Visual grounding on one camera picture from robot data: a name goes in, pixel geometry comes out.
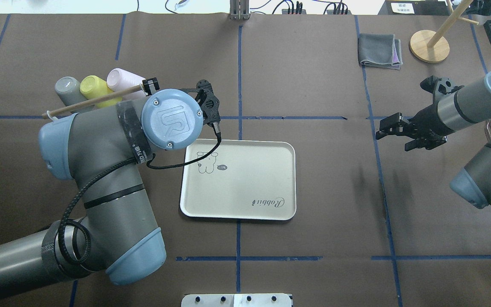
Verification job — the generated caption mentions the yellow plastic cup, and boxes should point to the yellow plastic cup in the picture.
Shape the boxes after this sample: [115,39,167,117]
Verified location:
[80,75,121,108]

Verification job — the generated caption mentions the black box with label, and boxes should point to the black box with label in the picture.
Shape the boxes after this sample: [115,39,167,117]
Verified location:
[378,0,449,16]

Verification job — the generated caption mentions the white cup drying rack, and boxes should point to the white cup drying rack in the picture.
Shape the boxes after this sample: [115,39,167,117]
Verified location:
[41,85,152,120]

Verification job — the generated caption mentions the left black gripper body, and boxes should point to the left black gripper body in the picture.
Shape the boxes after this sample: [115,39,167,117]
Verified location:
[142,77,160,96]

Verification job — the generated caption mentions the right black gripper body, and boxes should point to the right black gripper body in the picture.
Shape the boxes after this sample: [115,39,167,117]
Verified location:
[408,75,464,150]

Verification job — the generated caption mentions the cream rectangular tray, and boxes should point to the cream rectangular tray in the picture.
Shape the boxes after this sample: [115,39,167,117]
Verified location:
[179,139,297,221]

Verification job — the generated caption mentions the wooden mug tree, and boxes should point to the wooden mug tree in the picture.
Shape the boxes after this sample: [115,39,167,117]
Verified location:
[408,0,480,64]

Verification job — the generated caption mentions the aluminium frame post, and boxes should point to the aluminium frame post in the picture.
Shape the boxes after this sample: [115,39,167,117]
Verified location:
[229,0,251,20]

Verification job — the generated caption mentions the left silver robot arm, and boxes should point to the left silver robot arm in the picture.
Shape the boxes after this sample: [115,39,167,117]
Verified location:
[0,80,220,300]

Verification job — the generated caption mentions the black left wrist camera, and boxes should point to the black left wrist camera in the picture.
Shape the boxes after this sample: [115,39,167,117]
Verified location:
[180,79,221,136]

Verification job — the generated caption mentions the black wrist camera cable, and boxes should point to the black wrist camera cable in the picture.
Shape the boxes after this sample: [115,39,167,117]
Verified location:
[57,124,222,266]

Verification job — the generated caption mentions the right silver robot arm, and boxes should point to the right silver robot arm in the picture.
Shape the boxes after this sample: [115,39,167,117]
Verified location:
[375,71,491,209]

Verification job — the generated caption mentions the pink plastic cup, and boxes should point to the pink plastic cup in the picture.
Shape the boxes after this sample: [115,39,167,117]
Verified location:
[107,68,146,101]

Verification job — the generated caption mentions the folded grey cloth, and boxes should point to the folded grey cloth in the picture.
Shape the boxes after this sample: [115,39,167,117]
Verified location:
[357,33,403,70]

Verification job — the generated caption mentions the grey plastic cup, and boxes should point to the grey plastic cup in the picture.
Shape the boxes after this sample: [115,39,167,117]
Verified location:
[54,76,87,106]

